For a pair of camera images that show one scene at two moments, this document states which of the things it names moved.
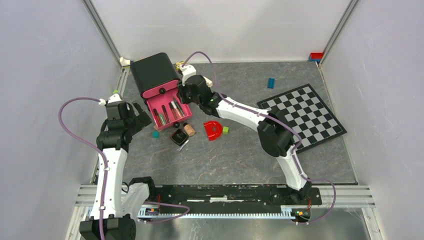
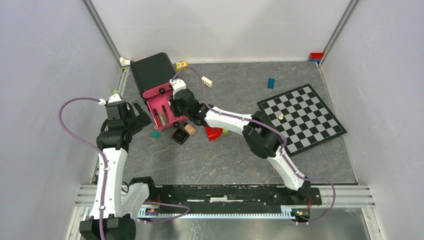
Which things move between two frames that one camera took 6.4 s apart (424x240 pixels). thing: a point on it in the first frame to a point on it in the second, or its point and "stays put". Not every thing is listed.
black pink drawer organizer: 157,77 stays put
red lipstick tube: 157,117 stays put
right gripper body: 185,96 to 177,111
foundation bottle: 189,129 stays put
